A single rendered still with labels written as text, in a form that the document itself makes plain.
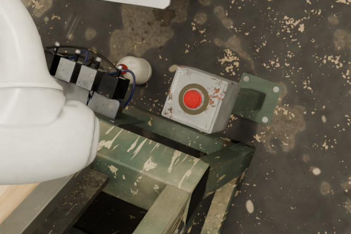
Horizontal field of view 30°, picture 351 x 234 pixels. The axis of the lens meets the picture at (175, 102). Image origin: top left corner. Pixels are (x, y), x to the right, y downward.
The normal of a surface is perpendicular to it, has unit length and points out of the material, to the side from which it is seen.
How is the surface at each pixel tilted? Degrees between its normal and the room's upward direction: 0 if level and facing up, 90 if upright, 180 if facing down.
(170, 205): 59
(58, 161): 48
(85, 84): 0
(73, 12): 0
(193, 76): 0
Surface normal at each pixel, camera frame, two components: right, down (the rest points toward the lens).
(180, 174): 0.15, -0.80
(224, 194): -0.26, 0.00
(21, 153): 0.26, 0.21
